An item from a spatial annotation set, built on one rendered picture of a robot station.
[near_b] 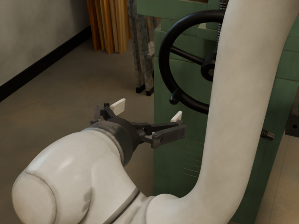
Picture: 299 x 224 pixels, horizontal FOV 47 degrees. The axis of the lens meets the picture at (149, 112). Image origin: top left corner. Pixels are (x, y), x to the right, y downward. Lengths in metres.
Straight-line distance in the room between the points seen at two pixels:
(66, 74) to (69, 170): 2.03
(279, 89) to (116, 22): 1.68
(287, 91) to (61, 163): 0.79
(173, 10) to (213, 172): 0.71
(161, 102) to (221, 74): 0.87
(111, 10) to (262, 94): 2.23
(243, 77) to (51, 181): 0.24
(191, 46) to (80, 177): 0.71
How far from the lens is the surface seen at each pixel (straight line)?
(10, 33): 2.24
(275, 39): 0.33
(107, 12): 2.52
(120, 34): 2.55
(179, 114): 0.74
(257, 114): 0.35
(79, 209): 0.43
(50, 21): 2.51
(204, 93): 1.13
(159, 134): 0.63
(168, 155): 1.35
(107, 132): 0.53
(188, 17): 0.82
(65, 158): 0.44
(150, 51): 2.09
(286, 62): 1.04
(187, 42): 1.06
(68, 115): 2.05
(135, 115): 2.00
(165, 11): 1.04
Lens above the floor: 1.24
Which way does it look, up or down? 38 degrees down
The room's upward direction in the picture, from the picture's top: straight up
